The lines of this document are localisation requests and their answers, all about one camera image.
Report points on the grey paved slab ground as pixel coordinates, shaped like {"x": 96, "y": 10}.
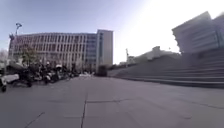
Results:
{"x": 110, "y": 103}

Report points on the distant low building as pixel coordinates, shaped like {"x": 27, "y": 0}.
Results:
{"x": 151, "y": 55}

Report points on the large curved office building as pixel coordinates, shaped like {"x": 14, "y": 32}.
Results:
{"x": 66, "y": 48}

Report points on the wide stone stairs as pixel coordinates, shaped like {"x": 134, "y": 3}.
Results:
{"x": 180, "y": 71}

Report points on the row of parked motorbikes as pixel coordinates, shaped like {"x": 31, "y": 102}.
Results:
{"x": 30, "y": 73}

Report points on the tree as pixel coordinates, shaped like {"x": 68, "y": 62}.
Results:
{"x": 29, "y": 55}

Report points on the grey slanted building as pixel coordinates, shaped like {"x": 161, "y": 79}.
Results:
{"x": 200, "y": 33}

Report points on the street lamp pole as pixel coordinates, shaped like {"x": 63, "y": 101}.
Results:
{"x": 16, "y": 36}

